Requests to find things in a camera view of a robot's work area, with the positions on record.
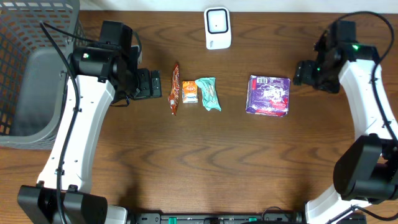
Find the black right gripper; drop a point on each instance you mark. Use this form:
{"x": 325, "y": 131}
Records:
{"x": 303, "y": 72}

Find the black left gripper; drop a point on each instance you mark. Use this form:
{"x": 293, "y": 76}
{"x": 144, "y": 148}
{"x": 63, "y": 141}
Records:
{"x": 148, "y": 83}

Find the orange red snack sachet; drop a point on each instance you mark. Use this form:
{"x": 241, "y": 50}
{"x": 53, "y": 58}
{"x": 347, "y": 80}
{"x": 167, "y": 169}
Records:
{"x": 174, "y": 93}

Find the small orange carton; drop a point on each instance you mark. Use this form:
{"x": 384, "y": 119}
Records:
{"x": 189, "y": 92}

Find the red purple snack packet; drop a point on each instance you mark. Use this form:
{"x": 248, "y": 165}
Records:
{"x": 268, "y": 96}

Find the teal snack wrapper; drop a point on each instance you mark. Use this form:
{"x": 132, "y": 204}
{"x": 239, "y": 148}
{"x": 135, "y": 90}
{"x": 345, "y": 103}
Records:
{"x": 209, "y": 94}

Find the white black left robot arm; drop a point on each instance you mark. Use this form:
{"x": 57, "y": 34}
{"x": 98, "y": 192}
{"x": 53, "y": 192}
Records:
{"x": 101, "y": 74}

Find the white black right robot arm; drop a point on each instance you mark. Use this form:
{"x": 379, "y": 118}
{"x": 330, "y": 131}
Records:
{"x": 366, "y": 174}

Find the white barcode scanner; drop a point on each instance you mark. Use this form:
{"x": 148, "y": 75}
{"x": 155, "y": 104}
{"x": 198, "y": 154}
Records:
{"x": 217, "y": 28}

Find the grey plastic mesh basket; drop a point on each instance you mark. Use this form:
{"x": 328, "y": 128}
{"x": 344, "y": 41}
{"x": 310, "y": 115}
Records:
{"x": 33, "y": 76}

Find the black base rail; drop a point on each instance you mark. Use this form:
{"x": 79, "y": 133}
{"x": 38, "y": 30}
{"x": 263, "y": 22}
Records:
{"x": 272, "y": 216}

